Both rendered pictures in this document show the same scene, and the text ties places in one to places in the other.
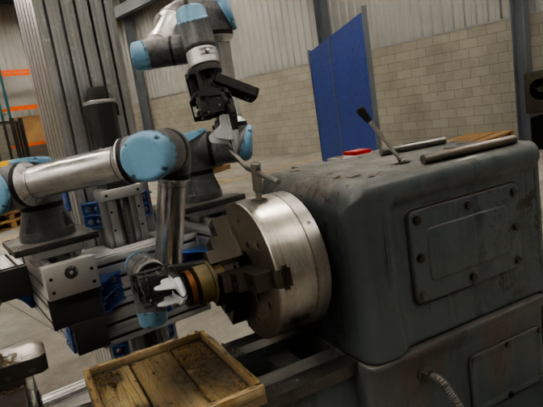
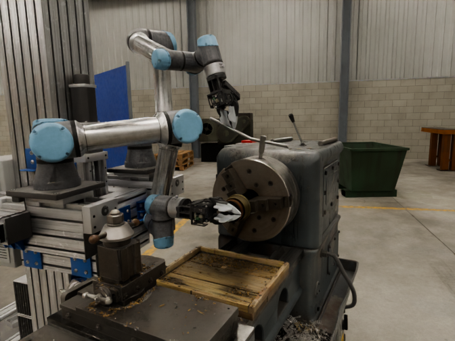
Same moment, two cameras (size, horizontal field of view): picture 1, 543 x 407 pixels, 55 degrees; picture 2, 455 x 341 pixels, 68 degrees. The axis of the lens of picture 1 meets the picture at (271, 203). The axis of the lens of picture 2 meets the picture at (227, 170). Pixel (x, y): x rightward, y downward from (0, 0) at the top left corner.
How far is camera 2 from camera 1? 0.88 m
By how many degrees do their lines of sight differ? 36
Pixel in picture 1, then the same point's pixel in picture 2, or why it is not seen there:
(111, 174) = (158, 136)
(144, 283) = (205, 209)
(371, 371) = (314, 252)
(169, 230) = (168, 180)
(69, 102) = (58, 82)
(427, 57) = (139, 101)
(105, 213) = (84, 172)
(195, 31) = (217, 53)
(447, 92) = not seen: hidden behind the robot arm
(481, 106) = not seen: hidden behind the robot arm
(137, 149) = (186, 120)
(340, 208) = (307, 164)
